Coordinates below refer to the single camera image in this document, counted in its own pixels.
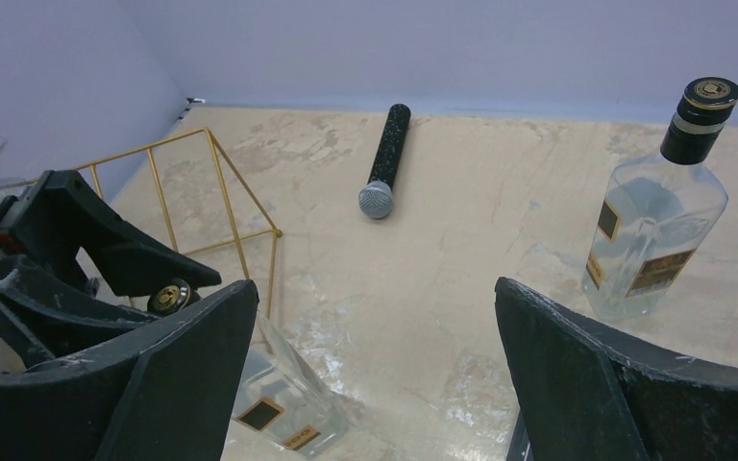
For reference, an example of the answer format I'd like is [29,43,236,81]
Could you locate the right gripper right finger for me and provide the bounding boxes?
[495,278,738,460]

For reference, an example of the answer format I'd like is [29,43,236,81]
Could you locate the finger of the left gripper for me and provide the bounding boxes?
[0,255,159,360]
[9,170,221,297]

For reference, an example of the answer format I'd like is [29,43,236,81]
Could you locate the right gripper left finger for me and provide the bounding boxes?
[0,280,258,460]

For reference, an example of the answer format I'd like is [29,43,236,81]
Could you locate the clear bottle round emblem label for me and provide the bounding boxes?
[147,278,350,459]

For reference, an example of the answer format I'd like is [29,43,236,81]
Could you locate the clear square bottle gold label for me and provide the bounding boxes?
[581,77,738,322]

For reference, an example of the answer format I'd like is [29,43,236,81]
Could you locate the black handheld microphone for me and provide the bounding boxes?
[358,104,411,219]

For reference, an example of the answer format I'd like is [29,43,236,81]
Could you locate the gold wire wine rack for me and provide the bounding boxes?
[0,127,283,376]

